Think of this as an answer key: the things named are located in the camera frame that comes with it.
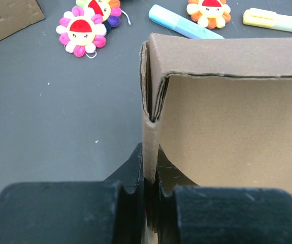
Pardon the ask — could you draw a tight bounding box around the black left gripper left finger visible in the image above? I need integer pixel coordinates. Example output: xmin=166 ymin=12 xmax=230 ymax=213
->
xmin=0 ymin=144 xmax=145 ymax=243

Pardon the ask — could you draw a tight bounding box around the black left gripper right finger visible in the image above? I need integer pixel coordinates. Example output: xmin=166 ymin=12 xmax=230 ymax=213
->
xmin=156 ymin=149 xmax=292 ymax=243

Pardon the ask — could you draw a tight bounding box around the brown cardboard box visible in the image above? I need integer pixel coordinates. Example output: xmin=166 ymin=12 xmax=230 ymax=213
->
xmin=0 ymin=0 xmax=45 ymax=40
xmin=139 ymin=33 xmax=292 ymax=244

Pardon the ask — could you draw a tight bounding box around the closed brown cardboard box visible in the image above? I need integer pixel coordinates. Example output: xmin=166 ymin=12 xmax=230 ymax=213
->
xmin=0 ymin=0 xmax=45 ymax=40

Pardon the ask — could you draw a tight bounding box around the rainbow flower plush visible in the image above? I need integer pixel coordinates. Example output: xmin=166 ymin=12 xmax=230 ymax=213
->
xmin=76 ymin=0 xmax=131 ymax=29

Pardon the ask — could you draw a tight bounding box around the orange flower plush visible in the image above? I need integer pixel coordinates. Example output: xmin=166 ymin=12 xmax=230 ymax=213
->
xmin=186 ymin=0 xmax=231 ymax=29

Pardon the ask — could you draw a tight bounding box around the blue chalk stick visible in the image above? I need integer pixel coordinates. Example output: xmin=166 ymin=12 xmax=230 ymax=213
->
xmin=148 ymin=5 xmax=224 ymax=39

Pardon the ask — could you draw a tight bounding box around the yellow chalk stick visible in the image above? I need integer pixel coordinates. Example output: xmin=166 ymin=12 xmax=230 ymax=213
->
xmin=243 ymin=8 xmax=292 ymax=33

